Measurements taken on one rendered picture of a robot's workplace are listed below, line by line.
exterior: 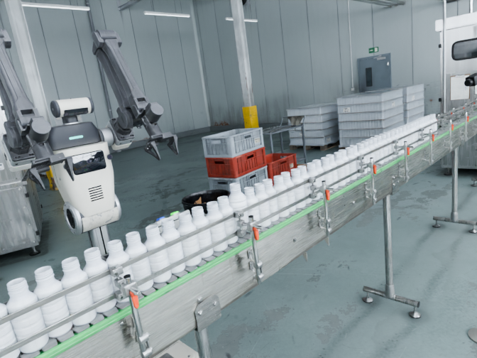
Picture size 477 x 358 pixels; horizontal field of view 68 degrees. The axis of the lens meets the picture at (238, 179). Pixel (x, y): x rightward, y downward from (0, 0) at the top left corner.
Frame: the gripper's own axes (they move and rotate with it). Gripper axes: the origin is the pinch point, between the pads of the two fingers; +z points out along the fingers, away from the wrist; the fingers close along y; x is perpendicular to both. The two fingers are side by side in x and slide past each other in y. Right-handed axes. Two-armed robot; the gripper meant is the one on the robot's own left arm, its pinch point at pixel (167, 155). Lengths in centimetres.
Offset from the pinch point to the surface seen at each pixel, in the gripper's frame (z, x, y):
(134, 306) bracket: 47, -29, -54
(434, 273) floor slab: 142, 19, 179
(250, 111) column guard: -281, 538, 781
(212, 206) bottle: 32.4, -28.3, -16.1
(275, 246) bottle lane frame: 55, -20, 8
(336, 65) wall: -277, 340, 1038
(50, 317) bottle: 39, -21, -69
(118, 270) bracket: 37, -28, -53
